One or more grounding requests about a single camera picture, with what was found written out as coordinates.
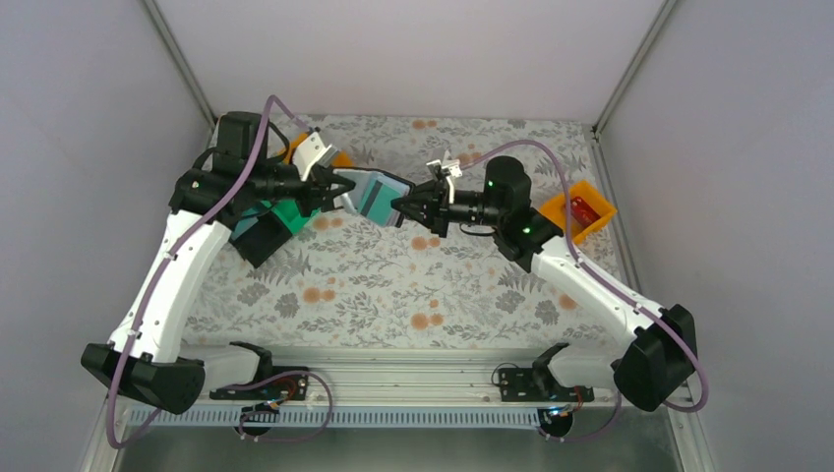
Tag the black plastic bin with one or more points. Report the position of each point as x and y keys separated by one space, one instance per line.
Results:
x=257 y=239

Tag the green plastic bin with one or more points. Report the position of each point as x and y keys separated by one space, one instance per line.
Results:
x=286 y=211

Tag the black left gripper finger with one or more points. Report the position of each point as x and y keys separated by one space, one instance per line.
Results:
x=335 y=196
x=324 y=176

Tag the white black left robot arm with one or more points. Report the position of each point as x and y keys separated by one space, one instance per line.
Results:
x=224 y=198

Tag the orange plastic bin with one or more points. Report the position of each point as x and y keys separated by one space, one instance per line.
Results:
x=555 y=210
x=342 y=160

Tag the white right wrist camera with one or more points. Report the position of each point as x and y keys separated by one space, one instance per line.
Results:
x=445 y=169

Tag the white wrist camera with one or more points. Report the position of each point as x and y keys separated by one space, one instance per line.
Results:
x=315 y=150
x=445 y=169

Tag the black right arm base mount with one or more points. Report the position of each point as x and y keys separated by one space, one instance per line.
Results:
x=517 y=384

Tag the red cards in bin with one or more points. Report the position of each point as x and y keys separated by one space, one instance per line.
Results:
x=583 y=214

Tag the floral patterned table mat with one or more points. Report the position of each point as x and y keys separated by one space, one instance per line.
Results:
x=343 y=281

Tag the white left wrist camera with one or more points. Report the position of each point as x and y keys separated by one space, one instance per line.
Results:
x=315 y=150

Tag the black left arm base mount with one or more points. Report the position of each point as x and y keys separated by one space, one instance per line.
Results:
x=260 y=384

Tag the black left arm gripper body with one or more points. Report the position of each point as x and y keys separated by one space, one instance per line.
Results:
x=306 y=200

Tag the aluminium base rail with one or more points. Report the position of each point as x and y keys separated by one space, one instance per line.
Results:
x=388 y=388

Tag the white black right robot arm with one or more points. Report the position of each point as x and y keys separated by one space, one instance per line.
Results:
x=655 y=348

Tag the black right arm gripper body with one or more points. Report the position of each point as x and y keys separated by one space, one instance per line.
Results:
x=441 y=219

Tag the black leather card holder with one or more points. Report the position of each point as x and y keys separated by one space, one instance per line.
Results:
x=396 y=187

